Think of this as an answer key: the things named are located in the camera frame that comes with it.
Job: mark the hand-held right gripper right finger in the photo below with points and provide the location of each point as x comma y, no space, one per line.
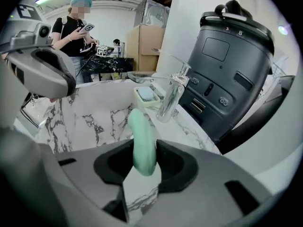
201,202

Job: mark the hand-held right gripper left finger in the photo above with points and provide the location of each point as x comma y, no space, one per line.
82,185

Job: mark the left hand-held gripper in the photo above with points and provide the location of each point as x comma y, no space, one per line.
26,12

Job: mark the black marble table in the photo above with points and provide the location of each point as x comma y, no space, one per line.
109,65

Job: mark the marble sink vanity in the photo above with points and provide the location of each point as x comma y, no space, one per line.
94,117

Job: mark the cardboard box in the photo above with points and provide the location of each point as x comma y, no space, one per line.
146,46

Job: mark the cream soap dish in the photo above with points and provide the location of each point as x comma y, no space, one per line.
146,103

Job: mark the chrome faucet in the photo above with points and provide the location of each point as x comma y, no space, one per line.
170,100

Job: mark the steel cabinet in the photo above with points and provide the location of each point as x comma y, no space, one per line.
151,13

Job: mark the black headset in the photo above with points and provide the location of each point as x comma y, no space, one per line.
234,7

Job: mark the grey fisheye camera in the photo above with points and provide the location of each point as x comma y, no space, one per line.
35,35

